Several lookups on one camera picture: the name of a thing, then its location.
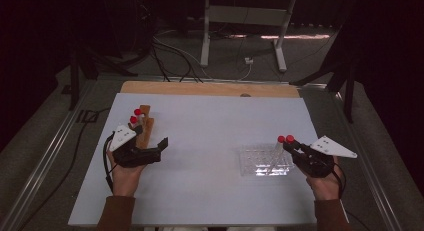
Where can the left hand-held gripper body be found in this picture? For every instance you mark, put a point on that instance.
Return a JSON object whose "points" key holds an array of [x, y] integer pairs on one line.
{"points": [[136, 157]]}

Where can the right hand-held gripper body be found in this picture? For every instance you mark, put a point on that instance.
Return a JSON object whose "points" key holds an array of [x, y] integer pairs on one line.
{"points": [[313, 164]]}

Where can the wooden test tube rack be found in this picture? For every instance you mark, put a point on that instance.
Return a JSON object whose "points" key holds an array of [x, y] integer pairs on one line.
{"points": [[146, 134]]}

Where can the clear plastic test tube rack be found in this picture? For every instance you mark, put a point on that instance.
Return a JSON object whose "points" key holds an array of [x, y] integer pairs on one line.
{"points": [[260, 161]]}

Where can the person's left hand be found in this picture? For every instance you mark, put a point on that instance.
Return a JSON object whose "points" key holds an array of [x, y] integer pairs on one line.
{"points": [[125, 181]]}

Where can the person's right hand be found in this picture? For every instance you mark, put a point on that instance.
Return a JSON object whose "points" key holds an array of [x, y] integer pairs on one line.
{"points": [[326, 187]]}

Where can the white table mat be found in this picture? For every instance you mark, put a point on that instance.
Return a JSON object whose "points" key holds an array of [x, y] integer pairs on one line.
{"points": [[200, 141]]}

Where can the black stand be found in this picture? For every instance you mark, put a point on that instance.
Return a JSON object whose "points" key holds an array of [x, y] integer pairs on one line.
{"points": [[74, 84], [349, 97]]}

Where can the small dark round disc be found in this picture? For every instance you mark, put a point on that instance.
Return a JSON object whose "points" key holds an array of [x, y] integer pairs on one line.
{"points": [[245, 95]]}

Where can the wooden table board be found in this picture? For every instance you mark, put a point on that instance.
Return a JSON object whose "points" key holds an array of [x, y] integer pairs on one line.
{"points": [[206, 88]]}

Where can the white plug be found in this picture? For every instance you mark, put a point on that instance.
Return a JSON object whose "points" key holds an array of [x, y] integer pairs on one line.
{"points": [[248, 61]]}

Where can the white metal stand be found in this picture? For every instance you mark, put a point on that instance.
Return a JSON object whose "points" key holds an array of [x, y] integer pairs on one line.
{"points": [[246, 16]]}

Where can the metal floor rail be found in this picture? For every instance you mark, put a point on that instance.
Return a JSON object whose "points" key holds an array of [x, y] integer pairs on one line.
{"points": [[376, 187], [40, 177]]}

